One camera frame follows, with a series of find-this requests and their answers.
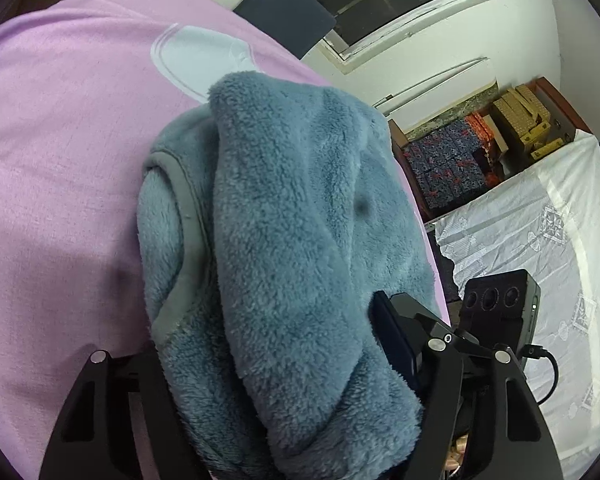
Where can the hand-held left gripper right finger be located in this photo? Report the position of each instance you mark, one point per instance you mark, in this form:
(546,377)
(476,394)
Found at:
(392,340)

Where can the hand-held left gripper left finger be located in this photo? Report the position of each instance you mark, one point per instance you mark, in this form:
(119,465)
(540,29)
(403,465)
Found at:
(155,400)

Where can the blue fleece garment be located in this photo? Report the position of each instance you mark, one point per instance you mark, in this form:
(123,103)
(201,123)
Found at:
(290,210)

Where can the white lace cloth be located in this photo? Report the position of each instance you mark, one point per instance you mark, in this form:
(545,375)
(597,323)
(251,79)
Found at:
(530,220)

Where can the stack of dark patterned boxes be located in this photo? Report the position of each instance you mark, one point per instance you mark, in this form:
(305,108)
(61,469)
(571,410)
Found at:
(445,160)

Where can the orange box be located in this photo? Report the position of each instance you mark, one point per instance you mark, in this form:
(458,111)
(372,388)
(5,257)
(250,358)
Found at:
(480,127)

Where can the yellow cardboard box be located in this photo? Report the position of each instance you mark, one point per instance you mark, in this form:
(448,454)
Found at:
(512,120)
(535,102)

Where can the brown wooden shelf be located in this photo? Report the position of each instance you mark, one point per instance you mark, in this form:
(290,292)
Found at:
(562,110)

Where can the purple printed blanket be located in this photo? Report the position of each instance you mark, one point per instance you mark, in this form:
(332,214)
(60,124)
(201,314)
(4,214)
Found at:
(55,160)

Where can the dark blue cushion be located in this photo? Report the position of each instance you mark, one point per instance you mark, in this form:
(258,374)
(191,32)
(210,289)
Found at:
(285,10)

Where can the white wall conduit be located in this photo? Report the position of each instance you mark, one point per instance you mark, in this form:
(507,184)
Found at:
(445,97)
(430,80)

